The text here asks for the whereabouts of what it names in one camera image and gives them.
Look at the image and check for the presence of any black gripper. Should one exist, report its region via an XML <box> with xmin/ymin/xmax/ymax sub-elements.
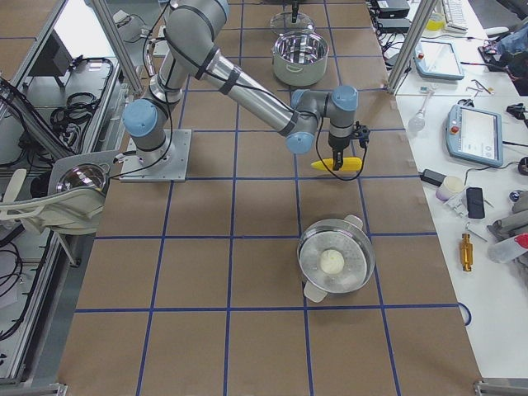
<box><xmin>328</xmin><ymin>134</ymin><xmax>351</xmax><ymax>171</ymax></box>

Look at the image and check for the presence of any yellow corn cob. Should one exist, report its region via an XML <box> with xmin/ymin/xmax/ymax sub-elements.
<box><xmin>310</xmin><ymin>156</ymin><xmax>365</xmax><ymax>172</ymax></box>

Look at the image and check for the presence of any glass pot lid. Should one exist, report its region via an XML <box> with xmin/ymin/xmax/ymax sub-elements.
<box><xmin>269</xmin><ymin>12</ymin><xmax>315</xmax><ymax>35</ymax></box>

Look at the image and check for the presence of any steel steamer pot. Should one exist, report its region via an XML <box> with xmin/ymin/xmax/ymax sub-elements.
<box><xmin>297</xmin><ymin>214</ymin><xmax>375</xmax><ymax>303</ymax></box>

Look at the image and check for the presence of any pale green electric pot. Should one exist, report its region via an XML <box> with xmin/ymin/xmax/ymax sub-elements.
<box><xmin>272</xmin><ymin>31</ymin><xmax>329</xmax><ymax>87</ymax></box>

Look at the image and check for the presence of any white light bulb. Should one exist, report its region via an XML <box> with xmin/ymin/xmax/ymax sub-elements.
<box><xmin>408</xmin><ymin>90</ymin><xmax>434</xmax><ymax>136</ymax></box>

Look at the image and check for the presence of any black power adapter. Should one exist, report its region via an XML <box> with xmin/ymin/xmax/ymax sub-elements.
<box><xmin>419</xmin><ymin>169</ymin><xmax>446</xmax><ymax>186</ymax></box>

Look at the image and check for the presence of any white steamed bun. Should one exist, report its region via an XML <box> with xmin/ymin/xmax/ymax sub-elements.
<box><xmin>319</xmin><ymin>249</ymin><xmax>345</xmax><ymax>275</ymax></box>

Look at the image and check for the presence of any white paper cup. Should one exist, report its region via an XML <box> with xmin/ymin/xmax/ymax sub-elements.
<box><xmin>436</xmin><ymin>176</ymin><xmax>464</xmax><ymax>201</ymax></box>

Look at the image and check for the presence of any blue teach pendant far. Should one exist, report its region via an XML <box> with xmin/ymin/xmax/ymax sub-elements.
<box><xmin>414</xmin><ymin>40</ymin><xmax>464</xmax><ymax>81</ymax></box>

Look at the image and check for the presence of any blue teach pendant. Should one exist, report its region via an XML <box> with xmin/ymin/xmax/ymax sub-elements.
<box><xmin>445</xmin><ymin>105</ymin><xmax>503</xmax><ymax>167</ymax></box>
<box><xmin>414</xmin><ymin>40</ymin><xmax>464</xmax><ymax>81</ymax></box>

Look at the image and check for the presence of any blue teach pendant near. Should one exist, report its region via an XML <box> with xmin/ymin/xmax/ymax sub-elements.
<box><xmin>445</xmin><ymin>105</ymin><xmax>503</xmax><ymax>167</ymax></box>

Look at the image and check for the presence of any black remote box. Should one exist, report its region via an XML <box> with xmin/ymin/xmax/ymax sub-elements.
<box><xmin>466</xmin><ymin>187</ymin><xmax>485</xmax><ymax>219</ymax></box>

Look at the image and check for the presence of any gold brass fitting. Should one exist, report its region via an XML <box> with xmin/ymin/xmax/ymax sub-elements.
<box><xmin>460</xmin><ymin>233</ymin><xmax>474</xmax><ymax>272</ymax></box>

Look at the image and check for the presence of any steel bowl on chair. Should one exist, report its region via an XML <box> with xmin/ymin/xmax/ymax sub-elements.
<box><xmin>55</xmin><ymin>163</ymin><xmax>107</xmax><ymax>192</ymax></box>

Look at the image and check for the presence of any aluminium frame post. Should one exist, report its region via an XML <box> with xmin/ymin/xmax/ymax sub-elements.
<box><xmin>386</xmin><ymin>0</ymin><xmax>436</xmax><ymax>94</ymax></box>

